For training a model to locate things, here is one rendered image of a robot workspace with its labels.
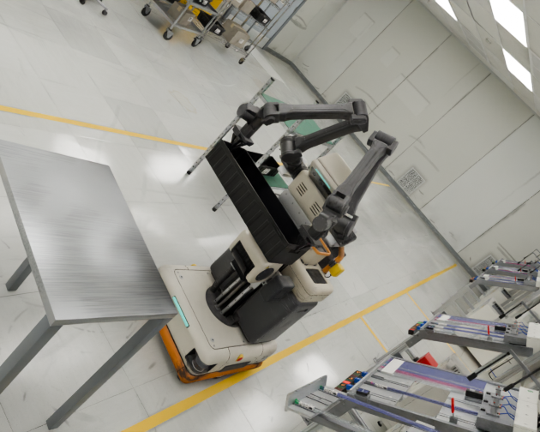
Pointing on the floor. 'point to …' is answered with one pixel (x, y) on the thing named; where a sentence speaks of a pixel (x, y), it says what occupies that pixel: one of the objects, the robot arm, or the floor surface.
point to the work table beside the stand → (75, 259)
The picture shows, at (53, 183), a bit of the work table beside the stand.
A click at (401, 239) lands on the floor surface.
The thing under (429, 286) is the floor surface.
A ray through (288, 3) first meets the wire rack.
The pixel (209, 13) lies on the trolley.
